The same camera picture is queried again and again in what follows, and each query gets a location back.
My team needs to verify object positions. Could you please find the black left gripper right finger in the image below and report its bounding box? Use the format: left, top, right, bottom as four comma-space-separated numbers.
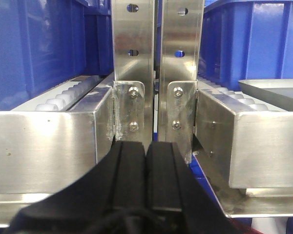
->
146, 141, 256, 234

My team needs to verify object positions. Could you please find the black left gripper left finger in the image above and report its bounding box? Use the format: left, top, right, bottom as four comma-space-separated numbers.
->
5, 141, 147, 234

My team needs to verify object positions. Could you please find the steel shelf beam right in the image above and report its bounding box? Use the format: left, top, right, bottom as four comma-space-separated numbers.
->
196, 89, 293, 217

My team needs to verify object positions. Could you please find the steel shelf beam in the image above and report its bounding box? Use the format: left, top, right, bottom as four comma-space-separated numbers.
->
0, 75, 114, 228
196, 89, 293, 217

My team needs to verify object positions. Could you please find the steel shelf beam left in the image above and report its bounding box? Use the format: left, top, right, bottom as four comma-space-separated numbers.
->
0, 75, 114, 228

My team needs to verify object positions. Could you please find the silver metal tray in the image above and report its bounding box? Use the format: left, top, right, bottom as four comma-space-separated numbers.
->
239, 79, 293, 111

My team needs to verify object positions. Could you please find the large blue bin right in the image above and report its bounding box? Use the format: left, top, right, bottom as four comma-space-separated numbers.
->
0, 0, 113, 111

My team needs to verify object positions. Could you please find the large blue bin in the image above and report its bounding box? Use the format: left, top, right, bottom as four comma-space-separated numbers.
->
0, 0, 113, 111
198, 0, 293, 91

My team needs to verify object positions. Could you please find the large blue bin left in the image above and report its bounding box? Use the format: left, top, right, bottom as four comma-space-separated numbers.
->
198, 0, 293, 91

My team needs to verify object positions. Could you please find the steel upright post left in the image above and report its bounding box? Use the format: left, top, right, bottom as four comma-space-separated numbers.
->
111, 0, 155, 148

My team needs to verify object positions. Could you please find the steel upright post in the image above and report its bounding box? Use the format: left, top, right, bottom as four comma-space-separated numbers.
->
111, 0, 155, 148
157, 0, 205, 164

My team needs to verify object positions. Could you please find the steel upright post right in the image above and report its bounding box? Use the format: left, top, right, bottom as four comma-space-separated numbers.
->
157, 0, 205, 164

